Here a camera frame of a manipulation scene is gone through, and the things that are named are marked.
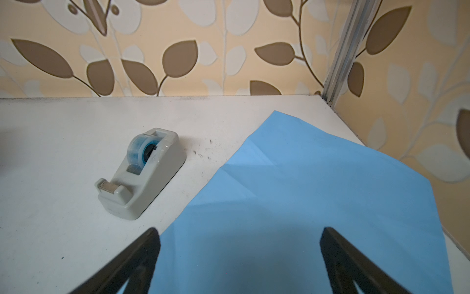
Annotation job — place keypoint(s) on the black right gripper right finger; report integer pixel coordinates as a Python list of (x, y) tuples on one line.
[(349, 270)]

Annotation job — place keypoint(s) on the grey tape dispenser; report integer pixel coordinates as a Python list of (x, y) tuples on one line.
[(153, 158)]

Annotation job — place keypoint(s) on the blue wrapping paper sheet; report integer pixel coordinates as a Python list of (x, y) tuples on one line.
[(255, 228)]

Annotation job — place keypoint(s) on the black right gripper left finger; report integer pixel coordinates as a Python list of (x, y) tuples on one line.
[(131, 270)]

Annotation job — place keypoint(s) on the aluminium frame post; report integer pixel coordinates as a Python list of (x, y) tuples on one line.
[(359, 20)]

